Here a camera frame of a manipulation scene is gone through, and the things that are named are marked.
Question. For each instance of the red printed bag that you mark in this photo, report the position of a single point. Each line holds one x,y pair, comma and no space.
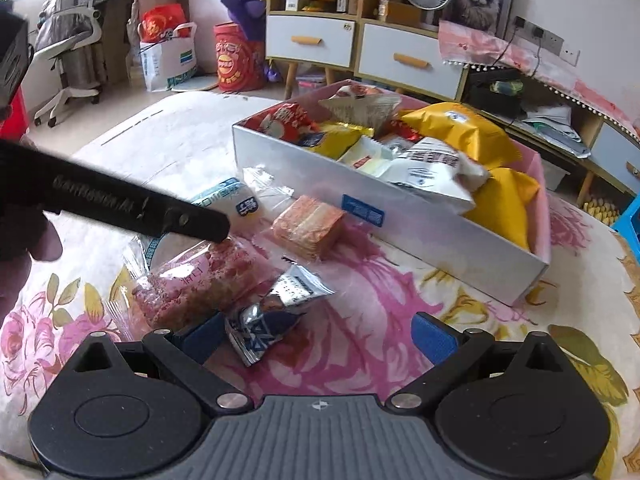
237,60

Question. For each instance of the small yellow snack packet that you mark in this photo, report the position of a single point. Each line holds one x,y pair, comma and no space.
335,142

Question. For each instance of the small white red-label packet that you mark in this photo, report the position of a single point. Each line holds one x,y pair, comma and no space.
365,157

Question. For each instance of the red gift bag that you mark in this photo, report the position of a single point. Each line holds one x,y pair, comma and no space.
160,22

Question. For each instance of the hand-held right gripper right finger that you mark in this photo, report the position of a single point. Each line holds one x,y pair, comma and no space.
432,342

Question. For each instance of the pink cardboard box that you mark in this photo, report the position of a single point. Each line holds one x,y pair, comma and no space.
400,230

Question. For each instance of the blue and silver snack packet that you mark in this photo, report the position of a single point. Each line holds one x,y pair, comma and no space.
260,335

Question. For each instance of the blue plastic stool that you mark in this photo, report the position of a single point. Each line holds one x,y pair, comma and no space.
629,222

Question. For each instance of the white and blue snack packet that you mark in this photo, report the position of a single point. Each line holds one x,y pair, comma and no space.
240,205

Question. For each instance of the grey office chair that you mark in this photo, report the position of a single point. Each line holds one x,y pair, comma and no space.
70,45

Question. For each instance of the large white snack bag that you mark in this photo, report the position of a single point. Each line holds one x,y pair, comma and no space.
430,170

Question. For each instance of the dark red snack packet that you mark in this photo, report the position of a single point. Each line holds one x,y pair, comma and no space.
400,132

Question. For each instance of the white and red snack bag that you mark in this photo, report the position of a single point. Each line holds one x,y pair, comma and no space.
360,107

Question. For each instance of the low wooden cabinet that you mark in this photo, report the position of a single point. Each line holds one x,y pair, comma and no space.
585,110

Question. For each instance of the bright red snack packet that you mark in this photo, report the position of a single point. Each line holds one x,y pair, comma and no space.
282,120

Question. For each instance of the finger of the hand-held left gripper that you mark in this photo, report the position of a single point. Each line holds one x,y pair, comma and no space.
195,222

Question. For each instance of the white shopping bag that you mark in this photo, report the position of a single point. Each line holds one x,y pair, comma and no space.
167,65

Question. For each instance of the white wall socket panel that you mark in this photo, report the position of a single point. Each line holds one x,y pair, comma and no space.
567,52

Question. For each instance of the large plain yellow chip bag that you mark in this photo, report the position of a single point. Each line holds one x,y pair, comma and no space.
505,205

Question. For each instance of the shelf cabinet drawer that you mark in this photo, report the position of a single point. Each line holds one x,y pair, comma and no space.
310,40

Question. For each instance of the yellow egg tray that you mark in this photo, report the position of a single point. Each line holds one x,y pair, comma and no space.
602,210

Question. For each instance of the small grey cabinet drawer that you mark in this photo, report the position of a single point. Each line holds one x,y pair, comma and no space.
620,155

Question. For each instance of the large printed yellow chip bag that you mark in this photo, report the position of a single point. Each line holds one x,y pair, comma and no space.
460,130

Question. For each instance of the silver dotted snack packet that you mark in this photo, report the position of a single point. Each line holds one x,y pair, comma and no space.
302,287

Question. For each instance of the pile of folded cloths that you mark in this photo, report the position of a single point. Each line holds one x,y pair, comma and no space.
555,130

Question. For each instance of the clear orange wafer packet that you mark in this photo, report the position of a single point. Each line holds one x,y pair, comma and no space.
307,225

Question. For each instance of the pink fringed cloth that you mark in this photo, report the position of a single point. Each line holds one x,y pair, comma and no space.
500,47

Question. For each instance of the wide grey cabinet drawer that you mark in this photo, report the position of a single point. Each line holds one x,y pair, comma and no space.
410,60

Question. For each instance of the person's left hand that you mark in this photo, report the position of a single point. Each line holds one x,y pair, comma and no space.
45,245

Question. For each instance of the black bag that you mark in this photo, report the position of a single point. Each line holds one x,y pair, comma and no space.
492,90

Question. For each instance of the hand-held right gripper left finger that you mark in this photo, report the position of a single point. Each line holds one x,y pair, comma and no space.
205,337

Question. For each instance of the pink cake packet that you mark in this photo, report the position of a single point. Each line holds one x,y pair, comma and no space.
200,285

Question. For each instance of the brown cardboard box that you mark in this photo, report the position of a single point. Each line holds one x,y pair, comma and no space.
390,10

